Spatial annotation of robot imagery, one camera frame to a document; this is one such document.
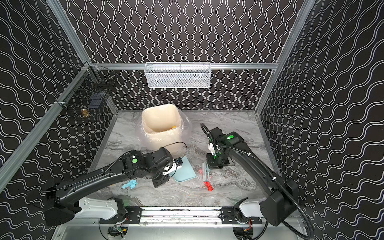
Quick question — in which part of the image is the clear plastic bin liner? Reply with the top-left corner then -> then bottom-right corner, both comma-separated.
135,109 -> 192,152

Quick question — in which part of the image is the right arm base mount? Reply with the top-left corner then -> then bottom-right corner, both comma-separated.
218,207 -> 262,225

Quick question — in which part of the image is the black wire basket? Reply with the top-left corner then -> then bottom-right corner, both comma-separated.
59,66 -> 118,122

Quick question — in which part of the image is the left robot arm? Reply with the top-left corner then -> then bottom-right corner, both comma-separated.
43,147 -> 175,227

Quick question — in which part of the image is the cream plastic waste bin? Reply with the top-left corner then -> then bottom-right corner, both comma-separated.
142,104 -> 183,150

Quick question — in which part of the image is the blue paper scrap near left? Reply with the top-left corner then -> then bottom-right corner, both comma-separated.
122,180 -> 138,190

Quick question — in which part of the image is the brass object in basket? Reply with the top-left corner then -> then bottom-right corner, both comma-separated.
81,109 -> 90,118

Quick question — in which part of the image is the teal dustpan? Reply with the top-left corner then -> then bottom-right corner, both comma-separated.
173,156 -> 197,183

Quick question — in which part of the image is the red paper scrap near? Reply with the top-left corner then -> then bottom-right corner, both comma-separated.
204,181 -> 213,192

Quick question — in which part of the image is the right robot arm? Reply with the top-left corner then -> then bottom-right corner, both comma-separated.
201,123 -> 298,227

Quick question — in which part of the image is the teal hand brush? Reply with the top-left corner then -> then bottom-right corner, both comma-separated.
202,162 -> 210,182

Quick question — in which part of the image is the aluminium front rail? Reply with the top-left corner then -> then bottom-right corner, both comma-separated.
61,206 -> 301,227

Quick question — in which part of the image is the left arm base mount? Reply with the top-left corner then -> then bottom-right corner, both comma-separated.
99,207 -> 143,225

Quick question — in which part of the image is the white wire basket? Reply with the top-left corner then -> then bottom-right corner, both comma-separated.
144,62 -> 212,89

